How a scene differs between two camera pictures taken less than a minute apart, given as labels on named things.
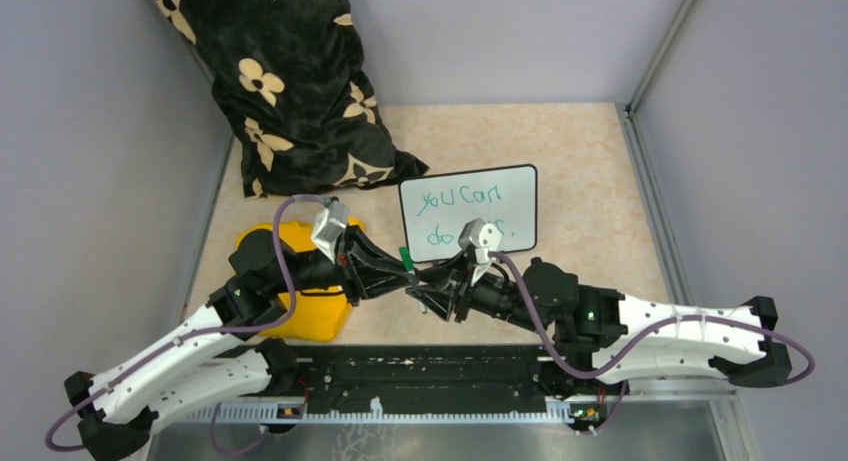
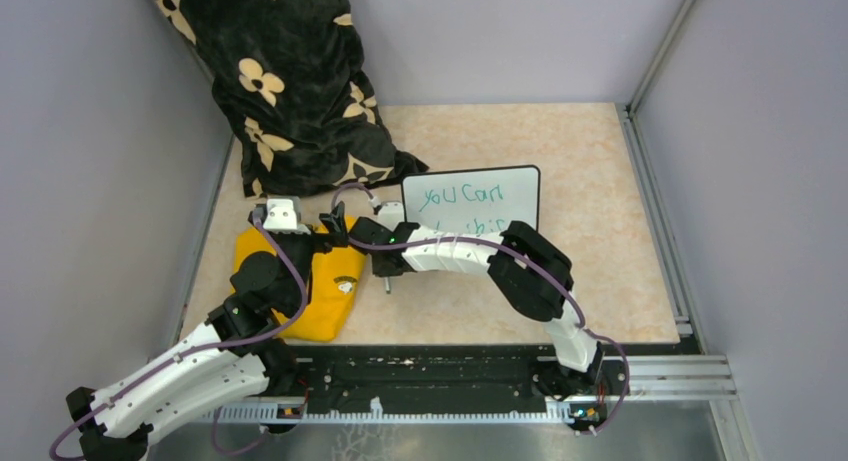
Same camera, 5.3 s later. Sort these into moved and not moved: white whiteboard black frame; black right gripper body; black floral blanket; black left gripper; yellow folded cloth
Moved: black left gripper; black right gripper body
Not moved: white whiteboard black frame; black floral blanket; yellow folded cloth
